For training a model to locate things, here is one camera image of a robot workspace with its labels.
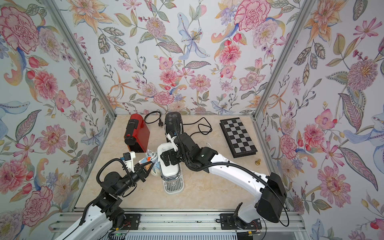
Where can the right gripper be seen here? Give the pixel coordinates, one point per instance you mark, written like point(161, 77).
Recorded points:
point(173, 154)

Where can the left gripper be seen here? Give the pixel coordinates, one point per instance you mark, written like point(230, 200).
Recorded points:
point(143, 175)

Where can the blue striped cloth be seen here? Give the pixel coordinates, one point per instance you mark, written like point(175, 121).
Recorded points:
point(153, 160)

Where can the white coffee machine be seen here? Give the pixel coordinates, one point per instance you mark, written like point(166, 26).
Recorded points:
point(172, 176)

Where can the black coffee machine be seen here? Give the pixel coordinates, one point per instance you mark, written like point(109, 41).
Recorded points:
point(173, 122)

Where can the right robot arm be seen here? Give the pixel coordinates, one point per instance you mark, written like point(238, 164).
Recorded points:
point(268, 190)

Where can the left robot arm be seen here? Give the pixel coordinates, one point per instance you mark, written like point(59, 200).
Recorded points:
point(104, 214)

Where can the red coffee machine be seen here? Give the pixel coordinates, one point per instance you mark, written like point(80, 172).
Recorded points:
point(137, 134)

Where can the black white chessboard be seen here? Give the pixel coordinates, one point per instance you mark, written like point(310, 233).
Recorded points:
point(238, 138)

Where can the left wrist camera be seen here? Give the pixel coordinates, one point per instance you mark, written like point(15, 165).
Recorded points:
point(128, 159)

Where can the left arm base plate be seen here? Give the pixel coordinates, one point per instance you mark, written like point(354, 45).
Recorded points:
point(128, 222)

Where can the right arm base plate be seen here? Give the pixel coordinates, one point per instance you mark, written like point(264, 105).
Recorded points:
point(229, 222)

